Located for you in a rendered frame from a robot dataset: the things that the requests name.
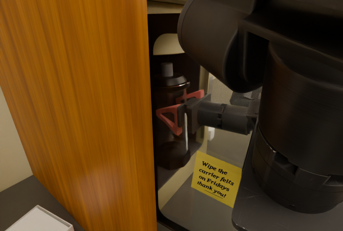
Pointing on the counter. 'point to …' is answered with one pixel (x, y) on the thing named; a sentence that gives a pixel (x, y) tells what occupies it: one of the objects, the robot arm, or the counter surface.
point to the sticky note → (216, 178)
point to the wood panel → (82, 92)
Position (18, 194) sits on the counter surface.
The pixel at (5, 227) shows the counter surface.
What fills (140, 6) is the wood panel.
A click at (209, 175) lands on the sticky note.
